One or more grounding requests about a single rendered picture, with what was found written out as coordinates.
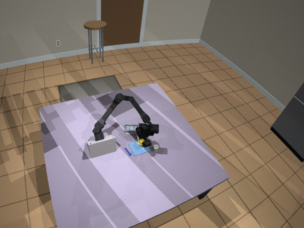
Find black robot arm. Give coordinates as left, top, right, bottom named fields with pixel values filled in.
left=92, top=94, right=159, bottom=141

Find yellow plate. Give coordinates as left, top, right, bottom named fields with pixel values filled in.
left=138, top=139, right=144, bottom=145

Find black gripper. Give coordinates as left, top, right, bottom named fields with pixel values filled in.
left=135, top=127, right=152, bottom=147

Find white dish rack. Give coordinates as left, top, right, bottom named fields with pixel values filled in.
left=124, top=121, right=140, bottom=133

